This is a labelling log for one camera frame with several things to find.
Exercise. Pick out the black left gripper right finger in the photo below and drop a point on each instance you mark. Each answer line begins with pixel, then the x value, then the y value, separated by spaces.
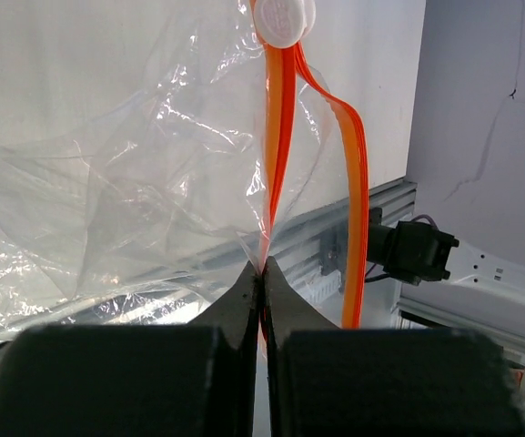
pixel 327 381

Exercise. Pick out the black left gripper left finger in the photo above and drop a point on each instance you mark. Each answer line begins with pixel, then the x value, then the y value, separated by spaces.
pixel 193 379

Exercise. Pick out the clear zip top bag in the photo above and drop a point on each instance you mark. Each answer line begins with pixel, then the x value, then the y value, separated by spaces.
pixel 148 148

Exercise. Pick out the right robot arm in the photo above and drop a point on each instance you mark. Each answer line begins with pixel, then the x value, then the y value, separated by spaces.
pixel 479 286

